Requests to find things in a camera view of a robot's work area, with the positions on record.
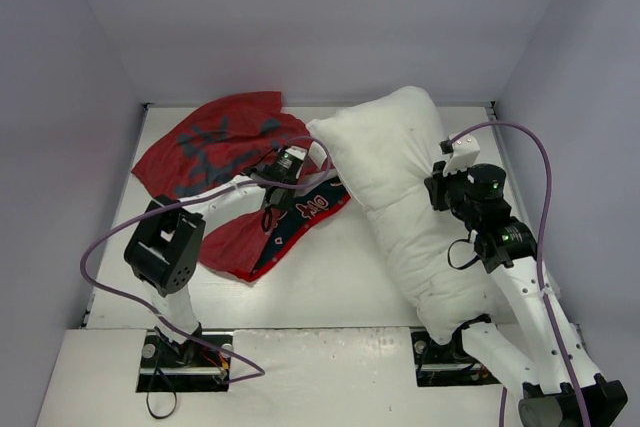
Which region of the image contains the white pillow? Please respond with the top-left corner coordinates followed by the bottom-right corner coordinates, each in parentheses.
top-left (307, 86), bottom-right (515, 344)

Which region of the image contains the red navy pillowcase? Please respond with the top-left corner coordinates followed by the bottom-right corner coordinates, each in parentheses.
top-left (132, 91), bottom-right (350, 282)

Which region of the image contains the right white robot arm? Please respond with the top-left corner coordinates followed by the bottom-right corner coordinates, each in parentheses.
top-left (425, 161), bottom-right (628, 426)

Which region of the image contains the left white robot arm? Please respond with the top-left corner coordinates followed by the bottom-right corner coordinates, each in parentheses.
top-left (124, 146), bottom-right (307, 367)

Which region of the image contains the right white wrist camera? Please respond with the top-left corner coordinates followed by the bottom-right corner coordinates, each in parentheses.
top-left (440, 135), bottom-right (480, 177)

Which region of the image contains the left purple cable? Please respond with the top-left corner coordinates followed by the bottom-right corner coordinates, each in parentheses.
top-left (79, 135), bottom-right (334, 383)

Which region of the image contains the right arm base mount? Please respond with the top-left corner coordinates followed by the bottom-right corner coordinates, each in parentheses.
top-left (410, 329), bottom-right (499, 388)

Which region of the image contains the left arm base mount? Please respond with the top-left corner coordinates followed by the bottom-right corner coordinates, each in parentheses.
top-left (136, 331), bottom-right (231, 393)

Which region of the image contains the thin black wire loop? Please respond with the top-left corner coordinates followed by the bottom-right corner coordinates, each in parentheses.
top-left (145, 366), bottom-right (179, 419)

